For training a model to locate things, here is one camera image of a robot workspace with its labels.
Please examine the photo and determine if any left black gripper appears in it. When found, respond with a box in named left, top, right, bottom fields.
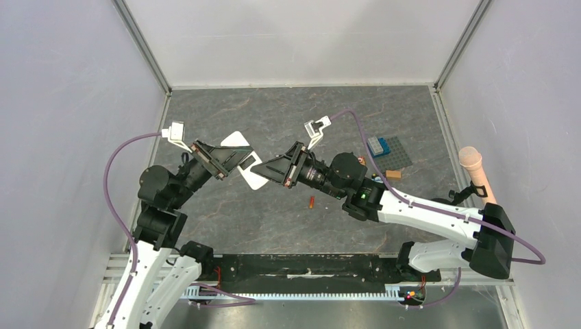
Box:
left=169, top=136, right=254, bottom=208

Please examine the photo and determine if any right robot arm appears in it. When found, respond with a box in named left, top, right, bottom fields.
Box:
left=250, top=142, right=515, bottom=280

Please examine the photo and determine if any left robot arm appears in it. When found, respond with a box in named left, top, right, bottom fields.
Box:
left=95, top=141, right=253, bottom=328

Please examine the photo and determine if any grey lego brick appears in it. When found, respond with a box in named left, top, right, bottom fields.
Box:
left=367, top=137, right=384, bottom=157

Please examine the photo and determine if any blue lego brick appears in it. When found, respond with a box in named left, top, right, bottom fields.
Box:
left=367, top=137, right=391, bottom=158

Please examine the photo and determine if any wooden block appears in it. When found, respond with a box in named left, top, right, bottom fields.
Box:
left=385, top=170, right=402, bottom=180

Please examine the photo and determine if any grey lego baseplate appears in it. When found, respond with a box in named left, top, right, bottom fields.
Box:
left=374, top=136, right=412, bottom=172

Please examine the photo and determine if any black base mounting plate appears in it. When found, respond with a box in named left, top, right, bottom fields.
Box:
left=199, top=254, right=441, bottom=293

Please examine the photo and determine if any black microphone stand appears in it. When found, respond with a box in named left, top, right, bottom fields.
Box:
left=432, top=181, right=489, bottom=206

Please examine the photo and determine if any pink microphone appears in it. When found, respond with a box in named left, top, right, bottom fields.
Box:
left=458, top=146, right=497, bottom=204

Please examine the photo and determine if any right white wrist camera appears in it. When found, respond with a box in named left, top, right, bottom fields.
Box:
left=304, top=116, right=332, bottom=150

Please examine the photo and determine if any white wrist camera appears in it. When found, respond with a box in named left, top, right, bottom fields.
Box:
left=304, top=116, right=332, bottom=150
left=161, top=121, right=192, bottom=153

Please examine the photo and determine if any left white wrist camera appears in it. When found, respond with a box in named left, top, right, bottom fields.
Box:
left=161, top=121, right=192, bottom=153

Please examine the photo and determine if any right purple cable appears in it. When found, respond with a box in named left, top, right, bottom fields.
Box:
left=330, top=109, right=547, bottom=310

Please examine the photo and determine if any purple cable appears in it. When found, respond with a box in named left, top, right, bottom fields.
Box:
left=330, top=109, right=547, bottom=310
left=103, top=132, right=255, bottom=328

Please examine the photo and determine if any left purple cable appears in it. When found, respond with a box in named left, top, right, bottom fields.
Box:
left=103, top=132, right=255, bottom=328

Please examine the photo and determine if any white slotted cable duct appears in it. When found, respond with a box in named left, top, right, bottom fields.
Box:
left=180, top=284, right=425, bottom=302

